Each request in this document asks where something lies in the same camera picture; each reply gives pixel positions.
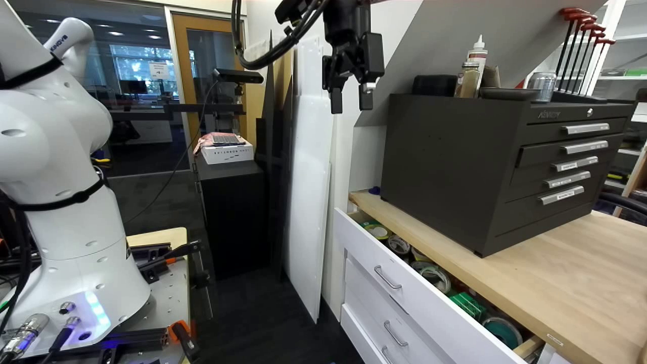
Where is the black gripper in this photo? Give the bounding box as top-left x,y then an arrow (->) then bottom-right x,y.
322,0 -> 386,115

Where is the white panelled drawer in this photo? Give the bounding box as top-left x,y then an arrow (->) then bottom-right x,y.
341,252 -> 441,364
341,300 -> 392,364

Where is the black round container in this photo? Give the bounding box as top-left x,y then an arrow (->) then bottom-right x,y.
411,72 -> 460,96

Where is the tan plastic bottle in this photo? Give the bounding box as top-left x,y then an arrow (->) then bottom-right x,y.
453,59 -> 484,99

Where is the black leaning panel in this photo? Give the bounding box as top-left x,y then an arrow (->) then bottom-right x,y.
260,49 -> 299,271

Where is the white glue bottle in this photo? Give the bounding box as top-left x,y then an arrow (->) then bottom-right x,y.
470,35 -> 489,68

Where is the black metal tool chest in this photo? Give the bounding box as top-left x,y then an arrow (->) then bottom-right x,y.
380,91 -> 639,259

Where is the white leaning board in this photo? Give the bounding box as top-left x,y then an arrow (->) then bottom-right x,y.
281,38 -> 339,323

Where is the white and pink box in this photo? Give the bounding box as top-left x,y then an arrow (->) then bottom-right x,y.
193,129 -> 257,168

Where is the black flat tray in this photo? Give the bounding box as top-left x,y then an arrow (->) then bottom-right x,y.
478,85 -> 543,103

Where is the small green tape roll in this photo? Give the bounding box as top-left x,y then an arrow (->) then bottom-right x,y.
361,216 -> 392,241

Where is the small grey tape roll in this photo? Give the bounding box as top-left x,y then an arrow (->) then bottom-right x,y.
386,235 -> 414,259

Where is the silver metal can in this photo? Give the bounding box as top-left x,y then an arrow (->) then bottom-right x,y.
526,68 -> 557,103

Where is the white green tape roll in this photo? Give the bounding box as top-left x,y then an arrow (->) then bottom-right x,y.
418,260 -> 453,295

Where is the light wooden board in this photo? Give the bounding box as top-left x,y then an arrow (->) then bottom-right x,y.
126,227 -> 190,250

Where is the green patterned tape box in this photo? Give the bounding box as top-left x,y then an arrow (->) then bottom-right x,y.
449,288 -> 489,321

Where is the black table clamp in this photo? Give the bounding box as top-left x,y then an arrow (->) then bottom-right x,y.
129,238 -> 205,283

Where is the white shelving unit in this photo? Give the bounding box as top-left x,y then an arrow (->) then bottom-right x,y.
593,0 -> 647,99

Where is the robot mounting table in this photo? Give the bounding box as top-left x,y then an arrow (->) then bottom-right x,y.
0,225 -> 196,364

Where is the dark green tape roll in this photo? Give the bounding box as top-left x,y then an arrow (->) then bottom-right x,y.
482,314 -> 526,352

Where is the black curved tube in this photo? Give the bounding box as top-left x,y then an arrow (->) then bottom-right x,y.
598,170 -> 647,220

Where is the leaning wooden plank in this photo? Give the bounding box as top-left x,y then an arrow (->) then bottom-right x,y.
616,143 -> 647,219

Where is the wooden block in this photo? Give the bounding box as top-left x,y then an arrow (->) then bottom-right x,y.
514,335 -> 547,364

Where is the black camera on stand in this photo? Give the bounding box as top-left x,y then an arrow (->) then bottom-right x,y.
200,67 -> 267,137

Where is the wooden door frame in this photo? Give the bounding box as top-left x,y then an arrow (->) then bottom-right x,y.
169,7 -> 270,147

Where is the black pedestal cabinet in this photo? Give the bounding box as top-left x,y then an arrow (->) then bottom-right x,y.
194,158 -> 270,279

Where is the red handled bar clamp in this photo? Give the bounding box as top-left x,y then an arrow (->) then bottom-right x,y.
574,24 -> 608,94
585,37 -> 617,96
564,13 -> 600,89
552,5 -> 593,83

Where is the silver tool chest handle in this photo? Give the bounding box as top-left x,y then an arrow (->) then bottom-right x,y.
562,121 -> 614,137
544,170 -> 593,190
539,184 -> 586,206
564,137 -> 611,155
552,153 -> 600,174

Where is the orange handled tool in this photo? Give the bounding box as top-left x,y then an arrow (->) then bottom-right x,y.
167,320 -> 200,359

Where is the black cable connector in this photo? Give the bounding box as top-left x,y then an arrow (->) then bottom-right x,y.
38,315 -> 84,364

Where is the silver cable connector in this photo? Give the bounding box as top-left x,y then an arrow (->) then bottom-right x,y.
0,311 -> 53,359

